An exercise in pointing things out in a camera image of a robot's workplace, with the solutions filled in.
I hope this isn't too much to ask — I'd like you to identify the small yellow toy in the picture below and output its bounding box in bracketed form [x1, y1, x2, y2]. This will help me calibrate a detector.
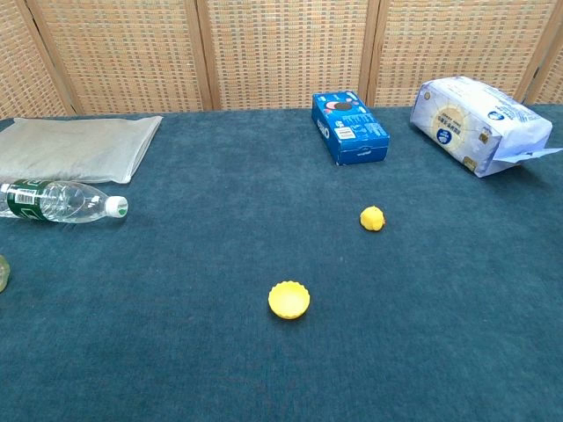
[359, 205, 387, 232]

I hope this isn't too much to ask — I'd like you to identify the woven bamboo folding screen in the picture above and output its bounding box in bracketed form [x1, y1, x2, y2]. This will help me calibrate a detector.
[0, 0, 563, 120]

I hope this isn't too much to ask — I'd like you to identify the blue Oreo cookie box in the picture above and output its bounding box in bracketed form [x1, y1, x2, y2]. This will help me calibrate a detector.
[311, 91, 391, 167]

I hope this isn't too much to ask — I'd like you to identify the white blue snack package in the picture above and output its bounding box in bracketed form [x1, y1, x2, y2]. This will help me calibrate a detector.
[409, 76, 563, 178]

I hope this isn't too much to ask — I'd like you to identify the green orange drink bottle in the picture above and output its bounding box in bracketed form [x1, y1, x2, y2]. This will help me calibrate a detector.
[0, 254, 12, 295]

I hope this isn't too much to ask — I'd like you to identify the grey translucent plastic bag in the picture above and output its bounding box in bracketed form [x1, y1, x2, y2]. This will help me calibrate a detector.
[0, 114, 165, 186]

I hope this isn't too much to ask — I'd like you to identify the clear water bottle green label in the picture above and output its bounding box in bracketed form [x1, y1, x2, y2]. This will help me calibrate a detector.
[0, 178, 129, 225]

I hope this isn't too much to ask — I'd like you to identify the dark teal table cloth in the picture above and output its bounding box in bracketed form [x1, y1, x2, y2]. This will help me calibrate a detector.
[0, 103, 563, 422]

